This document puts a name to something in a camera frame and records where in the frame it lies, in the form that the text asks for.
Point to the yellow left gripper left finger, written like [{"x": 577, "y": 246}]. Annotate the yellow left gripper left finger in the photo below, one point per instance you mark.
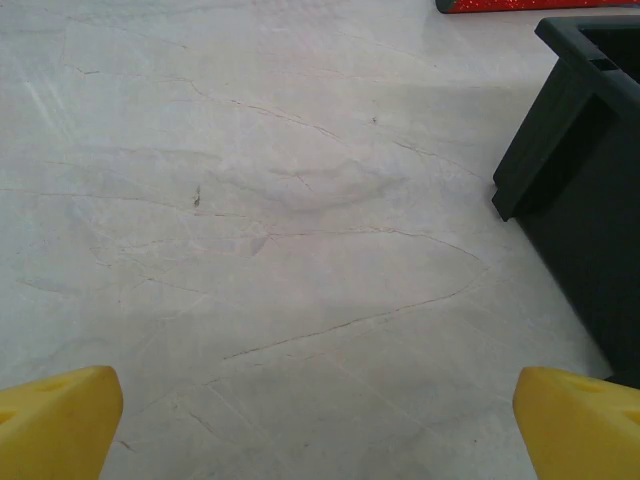
[{"x": 55, "y": 425}]

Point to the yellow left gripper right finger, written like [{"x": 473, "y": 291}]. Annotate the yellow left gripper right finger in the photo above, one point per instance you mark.
[{"x": 580, "y": 430}]

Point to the black plastic bin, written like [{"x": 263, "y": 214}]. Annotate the black plastic bin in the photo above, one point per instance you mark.
[{"x": 575, "y": 200}]

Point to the red glitter toy microphone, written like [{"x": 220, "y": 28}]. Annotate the red glitter toy microphone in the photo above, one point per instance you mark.
[{"x": 500, "y": 5}]

